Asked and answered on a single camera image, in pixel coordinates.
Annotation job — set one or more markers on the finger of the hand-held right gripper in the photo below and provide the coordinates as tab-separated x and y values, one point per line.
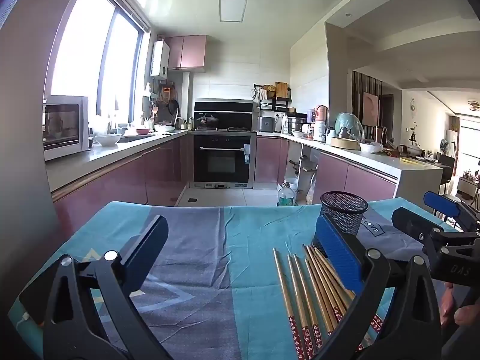
408	225
440	200

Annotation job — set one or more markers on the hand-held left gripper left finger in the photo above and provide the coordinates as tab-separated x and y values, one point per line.
148	240

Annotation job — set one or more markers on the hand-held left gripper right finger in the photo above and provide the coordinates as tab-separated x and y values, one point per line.
337	247

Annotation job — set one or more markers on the black mesh utensil holder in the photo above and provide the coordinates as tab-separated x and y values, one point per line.
345	210

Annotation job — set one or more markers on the bunch of wooden chopsticks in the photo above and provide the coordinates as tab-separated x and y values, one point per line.
326	300

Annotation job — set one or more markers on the person's right hand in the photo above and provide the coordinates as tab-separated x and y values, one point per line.
468	315

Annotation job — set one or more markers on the pink base cabinets under window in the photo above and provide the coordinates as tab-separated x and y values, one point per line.
123	183

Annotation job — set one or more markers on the blue and grey printed tablecloth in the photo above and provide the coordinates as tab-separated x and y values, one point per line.
210	255

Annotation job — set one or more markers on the pink base cabinets beside oven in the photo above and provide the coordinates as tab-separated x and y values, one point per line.
333	174

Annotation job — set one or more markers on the plastic oil bottle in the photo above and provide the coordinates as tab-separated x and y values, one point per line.
286	195

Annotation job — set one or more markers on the bowl in white plastic bag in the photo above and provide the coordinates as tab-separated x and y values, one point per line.
371	147

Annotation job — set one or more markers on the white kitchen countertop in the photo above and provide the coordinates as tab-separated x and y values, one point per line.
93	159

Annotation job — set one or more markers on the round bamboo box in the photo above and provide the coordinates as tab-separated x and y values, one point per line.
345	143

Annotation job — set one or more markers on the large white bowl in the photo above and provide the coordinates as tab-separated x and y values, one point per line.
108	139

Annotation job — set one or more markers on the pink bowl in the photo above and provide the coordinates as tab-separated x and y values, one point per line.
143	131

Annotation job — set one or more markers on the black built-in oven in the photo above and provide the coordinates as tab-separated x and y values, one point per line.
223	161

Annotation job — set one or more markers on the small white bowl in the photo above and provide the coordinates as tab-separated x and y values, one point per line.
164	128

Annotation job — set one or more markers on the green plastic-covered appliance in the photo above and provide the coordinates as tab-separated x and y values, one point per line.
348	123

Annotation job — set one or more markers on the stainless steel pot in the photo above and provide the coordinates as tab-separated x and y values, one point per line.
296	125

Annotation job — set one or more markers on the black pot with glass lid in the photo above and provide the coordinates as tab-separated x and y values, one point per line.
207	122

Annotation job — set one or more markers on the pink kettle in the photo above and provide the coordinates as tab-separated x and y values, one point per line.
321	114

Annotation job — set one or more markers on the black smartphone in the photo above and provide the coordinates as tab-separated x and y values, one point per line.
32	307

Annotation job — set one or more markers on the hanging black frying pan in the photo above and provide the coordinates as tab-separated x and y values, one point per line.
173	108

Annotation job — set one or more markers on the white microwave oven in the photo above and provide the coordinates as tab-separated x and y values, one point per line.
65	127

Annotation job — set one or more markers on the silver rice cooker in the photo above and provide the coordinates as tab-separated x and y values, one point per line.
267	123

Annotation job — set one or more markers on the black range hood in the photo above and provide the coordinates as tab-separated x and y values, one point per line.
224	107

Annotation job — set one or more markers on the grey refrigerator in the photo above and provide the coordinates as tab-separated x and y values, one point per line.
22	138

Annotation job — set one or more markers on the wooden cutting board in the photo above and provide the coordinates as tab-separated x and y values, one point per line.
281	90

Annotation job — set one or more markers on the kitchen window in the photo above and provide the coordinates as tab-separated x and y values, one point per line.
82	45

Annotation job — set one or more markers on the square ceiling light panel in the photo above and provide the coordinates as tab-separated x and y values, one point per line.
232	9

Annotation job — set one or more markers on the framed wall picture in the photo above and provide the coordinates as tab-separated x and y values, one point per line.
370	108

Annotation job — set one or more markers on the black wall shelf rack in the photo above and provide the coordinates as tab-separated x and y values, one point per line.
275	101

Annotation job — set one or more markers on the white wall water heater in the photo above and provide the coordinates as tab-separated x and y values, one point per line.
159	60

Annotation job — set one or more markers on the pink wall cabinet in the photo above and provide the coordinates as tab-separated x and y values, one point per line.
187	52

